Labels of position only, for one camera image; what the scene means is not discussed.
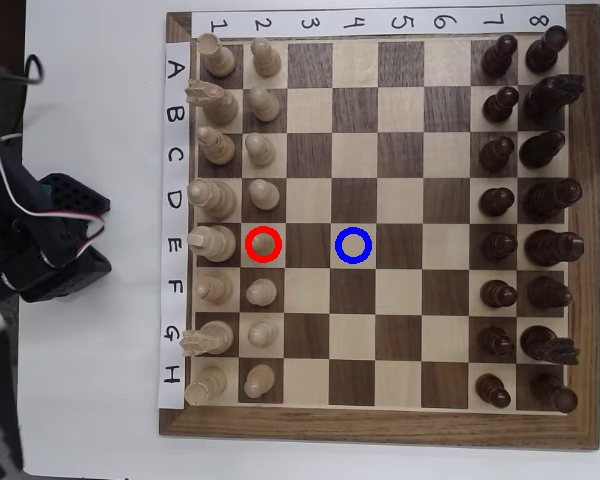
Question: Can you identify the white red black servo cable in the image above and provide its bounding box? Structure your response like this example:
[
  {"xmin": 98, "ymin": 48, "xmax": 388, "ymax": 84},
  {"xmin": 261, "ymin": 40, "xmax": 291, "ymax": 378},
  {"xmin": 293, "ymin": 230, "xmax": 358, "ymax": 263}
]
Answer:
[{"xmin": 0, "ymin": 122, "xmax": 107, "ymax": 262}]

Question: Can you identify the white paper strip with letters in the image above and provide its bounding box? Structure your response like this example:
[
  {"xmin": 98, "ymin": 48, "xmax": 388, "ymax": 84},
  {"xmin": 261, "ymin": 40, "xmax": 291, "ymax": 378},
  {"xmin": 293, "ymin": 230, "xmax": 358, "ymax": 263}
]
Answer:
[{"xmin": 157, "ymin": 40, "xmax": 192, "ymax": 411}]

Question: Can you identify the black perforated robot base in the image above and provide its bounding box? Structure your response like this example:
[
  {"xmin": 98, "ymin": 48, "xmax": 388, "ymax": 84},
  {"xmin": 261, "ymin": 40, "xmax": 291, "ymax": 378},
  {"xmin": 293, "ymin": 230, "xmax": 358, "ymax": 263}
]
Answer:
[{"xmin": 19, "ymin": 172, "xmax": 113, "ymax": 304}]

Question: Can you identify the dark wooden knight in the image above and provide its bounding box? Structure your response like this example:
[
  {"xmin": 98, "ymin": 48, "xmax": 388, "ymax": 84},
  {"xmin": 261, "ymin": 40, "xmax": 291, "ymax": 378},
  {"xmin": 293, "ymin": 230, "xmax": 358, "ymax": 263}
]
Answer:
[
  {"xmin": 522, "ymin": 73, "xmax": 587, "ymax": 123},
  {"xmin": 519, "ymin": 324, "xmax": 581, "ymax": 366}
]

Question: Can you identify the light wooden knight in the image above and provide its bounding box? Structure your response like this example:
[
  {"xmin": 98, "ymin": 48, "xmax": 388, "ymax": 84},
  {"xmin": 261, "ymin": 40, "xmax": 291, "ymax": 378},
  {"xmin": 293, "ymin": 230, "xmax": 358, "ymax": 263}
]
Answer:
[
  {"xmin": 184, "ymin": 78, "xmax": 240, "ymax": 126},
  {"xmin": 179, "ymin": 319, "xmax": 235, "ymax": 358}
]

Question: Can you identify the dark wooden bishop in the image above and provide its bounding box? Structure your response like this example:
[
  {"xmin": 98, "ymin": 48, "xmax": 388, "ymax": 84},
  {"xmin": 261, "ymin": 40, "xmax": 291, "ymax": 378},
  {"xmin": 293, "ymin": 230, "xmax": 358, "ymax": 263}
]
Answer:
[
  {"xmin": 518, "ymin": 129, "xmax": 566, "ymax": 170},
  {"xmin": 526, "ymin": 275, "xmax": 574, "ymax": 310}
]

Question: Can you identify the dark wooden rook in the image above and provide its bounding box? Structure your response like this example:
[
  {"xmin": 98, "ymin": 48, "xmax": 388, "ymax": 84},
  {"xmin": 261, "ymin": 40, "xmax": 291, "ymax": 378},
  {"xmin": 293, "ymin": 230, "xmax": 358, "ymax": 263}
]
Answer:
[
  {"xmin": 524, "ymin": 24, "xmax": 570, "ymax": 75},
  {"xmin": 531, "ymin": 372, "xmax": 579, "ymax": 415}
]

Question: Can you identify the dark wooden pawn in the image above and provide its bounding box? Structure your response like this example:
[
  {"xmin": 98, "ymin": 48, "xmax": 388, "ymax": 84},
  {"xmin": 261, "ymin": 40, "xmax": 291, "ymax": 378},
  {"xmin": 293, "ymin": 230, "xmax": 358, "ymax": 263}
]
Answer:
[
  {"xmin": 482, "ymin": 85, "xmax": 520, "ymax": 125},
  {"xmin": 478, "ymin": 186, "xmax": 516, "ymax": 218},
  {"xmin": 475, "ymin": 372, "xmax": 512, "ymax": 409},
  {"xmin": 480, "ymin": 231, "xmax": 519, "ymax": 264},
  {"xmin": 478, "ymin": 135, "xmax": 516, "ymax": 174},
  {"xmin": 479, "ymin": 278, "xmax": 519, "ymax": 309},
  {"xmin": 480, "ymin": 33, "xmax": 519, "ymax": 79},
  {"xmin": 479, "ymin": 325, "xmax": 516, "ymax": 358}
]

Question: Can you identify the dark wooden queen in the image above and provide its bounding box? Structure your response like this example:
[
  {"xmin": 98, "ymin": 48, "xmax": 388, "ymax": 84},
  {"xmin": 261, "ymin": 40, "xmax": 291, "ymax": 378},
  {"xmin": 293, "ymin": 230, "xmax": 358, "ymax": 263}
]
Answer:
[{"xmin": 522, "ymin": 177, "xmax": 584, "ymax": 220}]

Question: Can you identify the light wooden pawn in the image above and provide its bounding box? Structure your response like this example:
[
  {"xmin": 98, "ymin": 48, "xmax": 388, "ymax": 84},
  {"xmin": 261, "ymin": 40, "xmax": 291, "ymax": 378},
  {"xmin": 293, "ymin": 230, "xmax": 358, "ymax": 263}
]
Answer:
[
  {"xmin": 248, "ymin": 178, "xmax": 281, "ymax": 211},
  {"xmin": 243, "ymin": 363, "xmax": 276, "ymax": 400},
  {"xmin": 247, "ymin": 318, "xmax": 280, "ymax": 349},
  {"xmin": 247, "ymin": 86, "xmax": 282, "ymax": 124},
  {"xmin": 244, "ymin": 132, "xmax": 277, "ymax": 169},
  {"xmin": 249, "ymin": 37, "xmax": 283, "ymax": 78},
  {"xmin": 245, "ymin": 277, "xmax": 279, "ymax": 307},
  {"xmin": 249, "ymin": 229, "xmax": 279, "ymax": 260}
]

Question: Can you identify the light wooden king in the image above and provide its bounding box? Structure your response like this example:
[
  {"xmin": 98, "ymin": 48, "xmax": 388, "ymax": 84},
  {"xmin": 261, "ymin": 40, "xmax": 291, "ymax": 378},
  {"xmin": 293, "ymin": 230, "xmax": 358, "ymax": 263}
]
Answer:
[{"xmin": 186, "ymin": 224, "xmax": 238, "ymax": 264}]

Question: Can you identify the light wooden rook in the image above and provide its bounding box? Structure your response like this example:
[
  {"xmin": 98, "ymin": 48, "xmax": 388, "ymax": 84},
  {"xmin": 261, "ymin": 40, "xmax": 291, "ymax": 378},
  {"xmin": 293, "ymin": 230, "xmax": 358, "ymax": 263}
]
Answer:
[
  {"xmin": 195, "ymin": 32, "xmax": 237, "ymax": 79},
  {"xmin": 183, "ymin": 366, "xmax": 229, "ymax": 407}
]

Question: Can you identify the wooden chessboard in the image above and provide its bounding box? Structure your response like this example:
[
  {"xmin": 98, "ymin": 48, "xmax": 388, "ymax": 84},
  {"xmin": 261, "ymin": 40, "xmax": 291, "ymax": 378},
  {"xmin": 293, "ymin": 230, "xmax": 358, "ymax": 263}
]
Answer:
[{"xmin": 158, "ymin": 3, "xmax": 600, "ymax": 452}]

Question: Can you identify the light wooden queen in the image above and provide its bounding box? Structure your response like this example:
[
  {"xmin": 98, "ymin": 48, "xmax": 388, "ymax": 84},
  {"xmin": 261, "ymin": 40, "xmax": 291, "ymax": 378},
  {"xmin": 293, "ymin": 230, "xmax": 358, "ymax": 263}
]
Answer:
[{"xmin": 186, "ymin": 178, "xmax": 238, "ymax": 221}]

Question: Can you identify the light wooden bishop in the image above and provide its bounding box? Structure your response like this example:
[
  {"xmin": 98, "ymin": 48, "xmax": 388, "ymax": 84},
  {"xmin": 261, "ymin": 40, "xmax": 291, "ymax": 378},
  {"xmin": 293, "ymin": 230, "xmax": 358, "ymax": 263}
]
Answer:
[
  {"xmin": 194, "ymin": 273, "xmax": 235, "ymax": 307},
  {"xmin": 195, "ymin": 125, "xmax": 237, "ymax": 167}
]

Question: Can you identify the white paper strip with numbers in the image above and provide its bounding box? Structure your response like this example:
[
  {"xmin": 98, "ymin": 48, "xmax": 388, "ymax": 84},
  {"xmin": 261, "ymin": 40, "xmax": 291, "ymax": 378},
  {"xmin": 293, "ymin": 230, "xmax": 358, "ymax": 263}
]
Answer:
[{"xmin": 190, "ymin": 4, "xmax": 567, "ymax": 40}]

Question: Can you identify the dark wooden king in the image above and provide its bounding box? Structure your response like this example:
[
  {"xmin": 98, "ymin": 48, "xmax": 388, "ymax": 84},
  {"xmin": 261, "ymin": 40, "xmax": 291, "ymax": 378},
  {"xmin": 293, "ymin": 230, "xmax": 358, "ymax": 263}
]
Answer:
[{"xmin": 523, "ymin": 228, "xmax": 585, "ymax": 268}]

